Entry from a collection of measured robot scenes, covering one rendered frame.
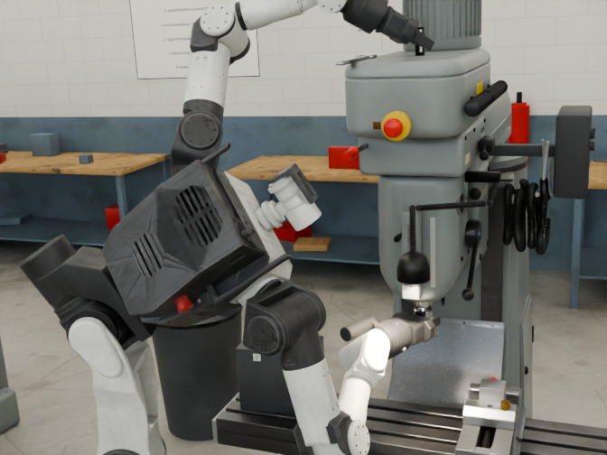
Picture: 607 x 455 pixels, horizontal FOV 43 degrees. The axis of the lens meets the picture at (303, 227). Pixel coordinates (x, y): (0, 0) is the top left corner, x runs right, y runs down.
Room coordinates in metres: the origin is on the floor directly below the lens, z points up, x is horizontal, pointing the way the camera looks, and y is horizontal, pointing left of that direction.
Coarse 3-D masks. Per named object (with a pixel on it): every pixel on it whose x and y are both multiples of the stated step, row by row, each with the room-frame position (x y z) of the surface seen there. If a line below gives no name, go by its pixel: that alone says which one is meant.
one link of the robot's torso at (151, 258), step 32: (160, 192) 1.46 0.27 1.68; (192, 192) 1.56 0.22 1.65; (224, 192) 1.48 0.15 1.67; (128, 224) 1.49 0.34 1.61; (160, 224) 1.45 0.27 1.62; (192, 224) 1.41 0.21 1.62; (224, 224) 1.39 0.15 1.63; (256, 224) 1.53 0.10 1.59; (128, 256) 1.47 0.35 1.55; (160, 256) 1.43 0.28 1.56; (192, 256) 1.39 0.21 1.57; (224, 256) 1.36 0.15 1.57; (256, 256) 1.45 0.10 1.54; (288, 256) 1.42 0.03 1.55; (128, 288) 1.45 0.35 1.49; (160, 288) 1.41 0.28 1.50; (192, 288) 1.41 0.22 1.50; (224, 288) 1.46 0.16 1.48; (256, 288) 1.47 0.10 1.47; (160, 320) 1.47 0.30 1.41; (192, 320) 1.54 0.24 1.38
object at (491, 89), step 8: (488, 88) 1.81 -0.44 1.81; (496, 88) 1.84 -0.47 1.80; (504, 88) 1.94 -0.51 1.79; (472, 96) 1.69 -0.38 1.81; (480, 96) 1.67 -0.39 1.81; (488, 96) 1.71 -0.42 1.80; (496, 96) 1.80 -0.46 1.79; (472, 104) 1.59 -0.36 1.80; (480, 104) 1.59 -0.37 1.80; (488, 104) 1.68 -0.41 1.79; (472, 112) 1.59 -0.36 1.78; (480, 112) 1.59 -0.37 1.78
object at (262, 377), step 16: (320, 336) 2.01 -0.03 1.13; (240, 352) 1.96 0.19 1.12; (256, 352) 1.94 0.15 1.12; (240, 368) 1.96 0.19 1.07; (256, 368) 1.95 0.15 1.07; (272, 368) 1.93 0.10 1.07; (240, 384) 1.96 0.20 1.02; (256, 384) 1.95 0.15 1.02; (272, 384) 1.93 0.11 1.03; (240, 400) 1.96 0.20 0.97; (256, 400) 1.95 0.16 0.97; (272, 400) 1.93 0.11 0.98; (288, 400) 1.92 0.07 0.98
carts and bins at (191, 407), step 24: (240, 312) 3.59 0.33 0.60; (168, 336) 3.42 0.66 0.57; (192, 336) 3.39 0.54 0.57; (216, 336) 3.42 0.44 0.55; (240, 336) 3.58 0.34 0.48; (168, 360) 3.43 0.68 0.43; (192, 360) 3.40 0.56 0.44; (216, 360) 3.43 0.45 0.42; (168, 384) 3.46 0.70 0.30; (192, 384) 3.41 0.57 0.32; (216, 384) 3.43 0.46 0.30; (168, 408) 3.50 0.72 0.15; (192, 408) 3.42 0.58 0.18; (216, 408) 3.44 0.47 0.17; (192, 432) 3.43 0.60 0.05
